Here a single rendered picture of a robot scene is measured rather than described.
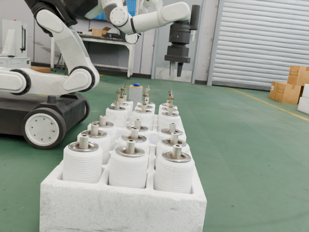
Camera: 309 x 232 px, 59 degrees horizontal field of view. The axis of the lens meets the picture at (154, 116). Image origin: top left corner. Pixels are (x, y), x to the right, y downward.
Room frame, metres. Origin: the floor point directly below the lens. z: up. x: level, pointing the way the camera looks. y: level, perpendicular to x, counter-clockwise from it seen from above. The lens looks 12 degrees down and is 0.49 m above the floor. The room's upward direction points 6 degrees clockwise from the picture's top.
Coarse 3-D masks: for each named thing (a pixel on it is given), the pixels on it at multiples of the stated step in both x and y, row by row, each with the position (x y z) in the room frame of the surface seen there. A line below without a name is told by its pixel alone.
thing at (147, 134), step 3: (123, 129) 0.88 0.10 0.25; (126, 129) 0.87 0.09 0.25; (123, 132) 0.88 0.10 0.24; (126, 132) 0.86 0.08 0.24; (129, 132) 0.86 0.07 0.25; (138, 132) 0.85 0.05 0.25; (141, 132) 0.86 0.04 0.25; (144, 132) 0.86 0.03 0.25; (147, 132) 0.87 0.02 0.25; (150, 132) 0.89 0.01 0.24; (144, 135) 0.86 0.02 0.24; (147, 135) 0.87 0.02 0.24; (150, 135) 0.90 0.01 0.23; (147, 138) 0.87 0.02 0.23
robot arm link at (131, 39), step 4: (124, 8) 1.75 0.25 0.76; (120, 32) 1.76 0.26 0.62; (120, 36) 1.78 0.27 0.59; (124, 36) 1.76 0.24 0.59; (128, 36) 1.76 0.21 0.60; (132, 36) 1.77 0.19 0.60; (136, 36) 1.77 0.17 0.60; (124, 40) 1.76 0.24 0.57; (128, 40) 1.76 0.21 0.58; (132, 40) 1.77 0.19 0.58; (136, 40) 1.78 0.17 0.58
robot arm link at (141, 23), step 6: (150, 12) 1.21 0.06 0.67; (132, 18) 1.21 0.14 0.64; (138, 18) 1.19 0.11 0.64; (144, 18) 1.19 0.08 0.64; (150, 18) 1.18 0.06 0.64; (156, 18) 1.18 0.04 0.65; (126, 24) 1.20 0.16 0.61; (132, 24) 1.20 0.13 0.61; (138, 24) 1.19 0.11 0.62; (144, 24) 1.19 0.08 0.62; (150, 24) 1.19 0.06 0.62; (156, 24) 1.19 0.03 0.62; (126, 30) 1.21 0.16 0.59; (132, 30) 1.21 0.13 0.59; (138, 30) 1.20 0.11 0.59; (144, 30) 1.21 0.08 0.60
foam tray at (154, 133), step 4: (156, 116) 1.45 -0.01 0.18; (156, 120) 1.36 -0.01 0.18; (180, 120) 1.42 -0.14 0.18; (128, 124) 1.21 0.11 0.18; (156, 124) 1.27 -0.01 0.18; (180, 124) 1.33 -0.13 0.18; (116, 128) 1.12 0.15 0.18; (120, 128) 1.13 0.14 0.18; (152, 128) 1.24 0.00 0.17; (156, 128) 1.19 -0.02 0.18; (180, 128) 1.24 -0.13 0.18; (116, 132) 1.12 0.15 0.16; (120, 132) 1.12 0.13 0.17; (152, 132) 1.13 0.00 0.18; (156, 132) 1.13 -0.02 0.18; (184, 132) 1.18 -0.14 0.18; (116, 136) 1.12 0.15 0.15; (120, 136) 1.12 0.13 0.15; (152, 136) 1.12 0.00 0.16; (156, 136) 1.12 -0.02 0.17; (152, 140) 1.12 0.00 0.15; (156, 140) 1.12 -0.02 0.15
